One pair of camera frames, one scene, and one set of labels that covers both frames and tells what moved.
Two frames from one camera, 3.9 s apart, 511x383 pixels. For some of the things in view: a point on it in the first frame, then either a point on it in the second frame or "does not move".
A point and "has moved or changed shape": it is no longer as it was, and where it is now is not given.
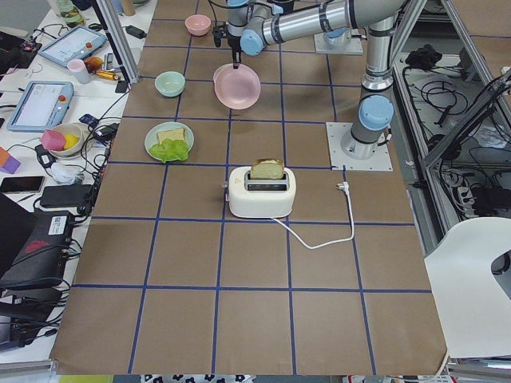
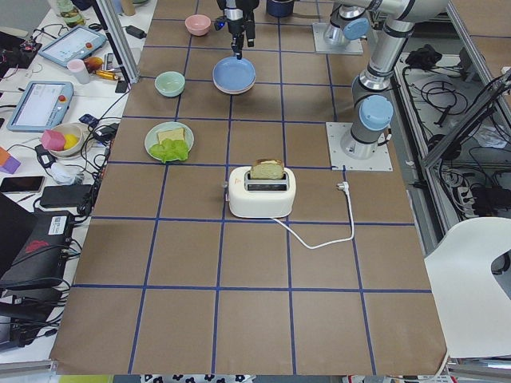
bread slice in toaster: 267,168 does not move
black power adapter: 136,32 does not move
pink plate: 236,88 has moved or changed shape
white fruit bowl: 70,128 does not move
